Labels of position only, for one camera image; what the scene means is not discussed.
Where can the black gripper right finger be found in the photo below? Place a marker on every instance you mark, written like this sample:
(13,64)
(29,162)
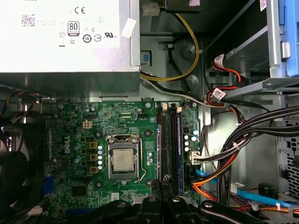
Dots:
(180,210)

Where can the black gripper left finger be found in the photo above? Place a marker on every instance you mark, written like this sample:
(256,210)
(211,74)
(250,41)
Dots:
(147,210)

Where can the metal socket cover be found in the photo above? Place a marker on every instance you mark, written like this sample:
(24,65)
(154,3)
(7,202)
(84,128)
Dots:
(123,175)

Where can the silver CPU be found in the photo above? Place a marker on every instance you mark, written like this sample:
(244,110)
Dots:
(123,160)

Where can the CPU socket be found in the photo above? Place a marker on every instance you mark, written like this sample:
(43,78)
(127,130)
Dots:
(121,139)

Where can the black open PC case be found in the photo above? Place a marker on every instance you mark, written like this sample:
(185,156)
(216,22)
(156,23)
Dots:
(257,158)

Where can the green motherboard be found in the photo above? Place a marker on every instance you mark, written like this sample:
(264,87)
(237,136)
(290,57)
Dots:
(116,116)

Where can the black case fan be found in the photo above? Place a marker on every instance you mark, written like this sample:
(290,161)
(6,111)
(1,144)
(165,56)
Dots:
(18,168)

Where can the grey power supply unit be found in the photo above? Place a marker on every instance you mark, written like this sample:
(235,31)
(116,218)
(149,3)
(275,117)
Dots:
(70,58)

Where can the metal drive cage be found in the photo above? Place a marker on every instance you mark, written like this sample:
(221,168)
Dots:
(274,35)

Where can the blue plastic bay bracket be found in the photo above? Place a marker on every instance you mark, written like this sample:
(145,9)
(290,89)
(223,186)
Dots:
(292,35)

